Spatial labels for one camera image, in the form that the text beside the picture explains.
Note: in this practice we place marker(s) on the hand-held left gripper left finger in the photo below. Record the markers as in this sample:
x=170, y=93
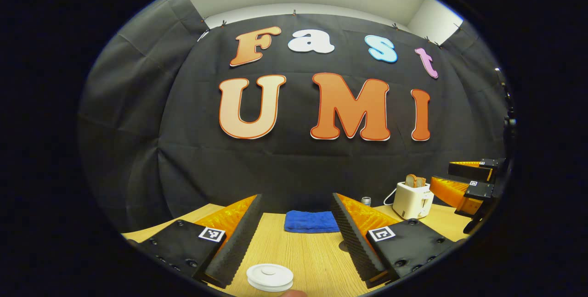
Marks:
x=236, y=242

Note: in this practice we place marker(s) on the white toaster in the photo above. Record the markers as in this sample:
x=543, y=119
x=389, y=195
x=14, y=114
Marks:
x=411, y=200

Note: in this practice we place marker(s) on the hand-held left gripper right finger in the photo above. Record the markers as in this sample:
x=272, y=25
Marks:
x=356, y=246

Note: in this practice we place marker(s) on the blue cloth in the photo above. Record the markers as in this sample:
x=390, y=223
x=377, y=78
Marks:
x=310, y=221

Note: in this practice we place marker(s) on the silver water bottle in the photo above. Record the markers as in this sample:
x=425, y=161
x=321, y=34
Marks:
x=366, y=201

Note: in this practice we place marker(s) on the white teacup lid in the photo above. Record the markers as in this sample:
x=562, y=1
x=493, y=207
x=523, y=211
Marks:
x=268, y=273

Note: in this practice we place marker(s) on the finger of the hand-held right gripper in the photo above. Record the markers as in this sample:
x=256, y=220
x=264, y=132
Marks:
x=480, y=190
x=487, y=166

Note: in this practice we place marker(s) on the black backdrop cloth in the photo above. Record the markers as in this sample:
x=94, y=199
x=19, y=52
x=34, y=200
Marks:
x=298, y=168

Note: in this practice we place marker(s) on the bread slice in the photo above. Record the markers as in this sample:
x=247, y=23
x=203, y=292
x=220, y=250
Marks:
x=415, y=181

